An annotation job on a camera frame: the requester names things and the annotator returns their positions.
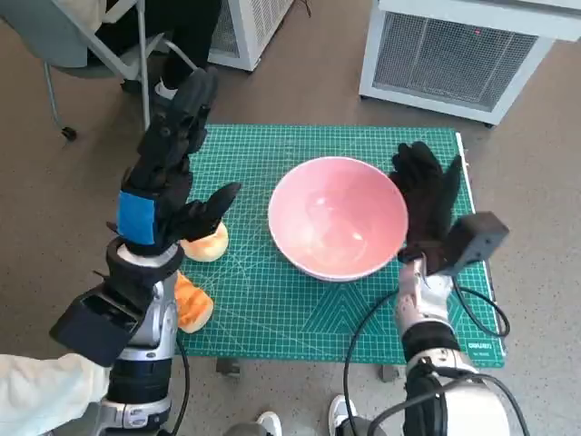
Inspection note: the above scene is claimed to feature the pink bowl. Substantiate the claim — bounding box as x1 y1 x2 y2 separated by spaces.
267 156 409 282

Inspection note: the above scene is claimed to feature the small white mesh cabinet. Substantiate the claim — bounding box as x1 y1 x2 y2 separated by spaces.
207 0 296 72

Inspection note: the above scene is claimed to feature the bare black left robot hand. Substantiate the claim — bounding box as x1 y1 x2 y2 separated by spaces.
116 67 243 256

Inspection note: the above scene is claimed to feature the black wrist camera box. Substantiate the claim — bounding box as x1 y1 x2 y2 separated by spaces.
48 290 140 368
440 211 510 277

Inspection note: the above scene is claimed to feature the large white mesh cabinet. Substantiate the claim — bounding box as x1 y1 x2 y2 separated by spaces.
358 0 581 127

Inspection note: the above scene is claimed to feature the round toy bread bun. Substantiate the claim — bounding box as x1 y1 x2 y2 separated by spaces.
180 221 230 263

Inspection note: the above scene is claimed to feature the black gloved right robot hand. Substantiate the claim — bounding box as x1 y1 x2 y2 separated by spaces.
389 140 464 277

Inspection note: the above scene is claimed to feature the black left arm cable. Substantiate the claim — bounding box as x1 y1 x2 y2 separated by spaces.
161 333 192 436

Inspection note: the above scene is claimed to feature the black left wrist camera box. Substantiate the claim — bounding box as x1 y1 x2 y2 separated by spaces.
48 290 140 368

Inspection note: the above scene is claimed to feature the long black robot cable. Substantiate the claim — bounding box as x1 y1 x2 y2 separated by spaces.
342 290 400 436

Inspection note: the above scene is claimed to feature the green cutting mat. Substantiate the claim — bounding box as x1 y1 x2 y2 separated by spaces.
173 124 506 369

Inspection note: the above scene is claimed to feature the black right shoulder cable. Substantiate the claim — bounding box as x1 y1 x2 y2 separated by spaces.
371 372 532 436

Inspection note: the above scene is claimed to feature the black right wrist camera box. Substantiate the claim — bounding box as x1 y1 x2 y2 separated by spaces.
440 211 510 277

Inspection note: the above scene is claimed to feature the orange toy croissant bread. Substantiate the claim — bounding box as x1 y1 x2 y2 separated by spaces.
173 270 214 333

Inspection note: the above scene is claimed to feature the grey chair with metal frame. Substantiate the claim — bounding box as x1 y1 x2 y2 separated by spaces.
0 0 214 142

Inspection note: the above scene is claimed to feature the seated person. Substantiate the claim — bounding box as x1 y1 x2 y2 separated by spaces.
88 0 223 108

